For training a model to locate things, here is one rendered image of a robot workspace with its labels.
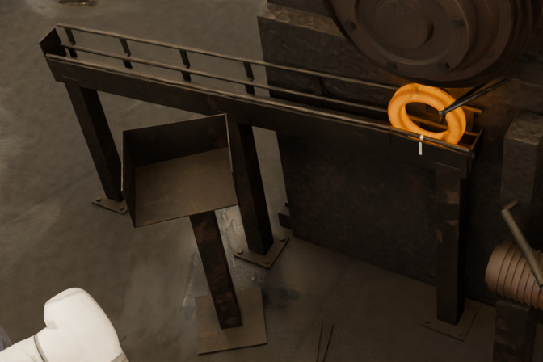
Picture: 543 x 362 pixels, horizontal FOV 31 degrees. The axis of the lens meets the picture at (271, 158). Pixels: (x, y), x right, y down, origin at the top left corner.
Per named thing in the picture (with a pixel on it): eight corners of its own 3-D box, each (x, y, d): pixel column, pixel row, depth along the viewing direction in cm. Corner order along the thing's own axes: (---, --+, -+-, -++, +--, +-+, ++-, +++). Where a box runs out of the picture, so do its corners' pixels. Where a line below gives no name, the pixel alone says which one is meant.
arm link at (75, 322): (127, 344, 188) (67, 380, 187) (87, 275, 188) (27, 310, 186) (125, 354, 178) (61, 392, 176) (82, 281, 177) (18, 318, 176)
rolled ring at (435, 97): (462, 103, 214) (468, 93, 216) (385, 82, 221) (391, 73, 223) (460, 160, 227) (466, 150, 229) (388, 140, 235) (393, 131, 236)
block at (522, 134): (513, 176, 234) (519, 104, 217) (545, 186, 231) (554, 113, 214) (498, 208, 228) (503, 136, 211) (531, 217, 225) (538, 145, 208)
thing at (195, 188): (177, 300, 291) (121, 129, 239) (263, 286, 290) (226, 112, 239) (179, 358, 277) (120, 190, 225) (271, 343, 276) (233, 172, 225)
